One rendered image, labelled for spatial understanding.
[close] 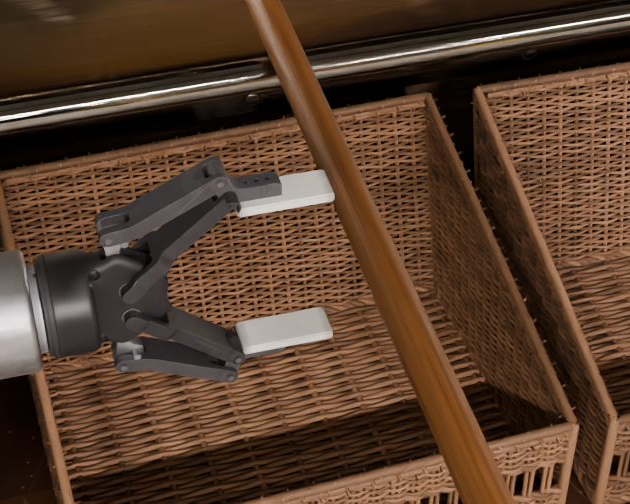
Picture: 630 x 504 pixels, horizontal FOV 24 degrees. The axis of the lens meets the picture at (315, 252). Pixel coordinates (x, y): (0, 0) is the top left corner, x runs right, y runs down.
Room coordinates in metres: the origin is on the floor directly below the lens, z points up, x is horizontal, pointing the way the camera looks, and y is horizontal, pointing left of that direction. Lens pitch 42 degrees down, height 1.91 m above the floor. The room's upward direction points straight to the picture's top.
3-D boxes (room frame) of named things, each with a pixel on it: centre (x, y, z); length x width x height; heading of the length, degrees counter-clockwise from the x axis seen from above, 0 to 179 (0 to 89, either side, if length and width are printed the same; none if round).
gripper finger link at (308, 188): (0.80, 0.02, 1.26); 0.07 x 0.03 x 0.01; 105
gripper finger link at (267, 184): (0.79, 0.05, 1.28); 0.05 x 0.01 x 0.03; 105
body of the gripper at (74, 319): (0.76, 0.15, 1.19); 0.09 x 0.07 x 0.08; 105
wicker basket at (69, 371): (1.19, 0.05, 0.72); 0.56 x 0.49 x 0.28; 107
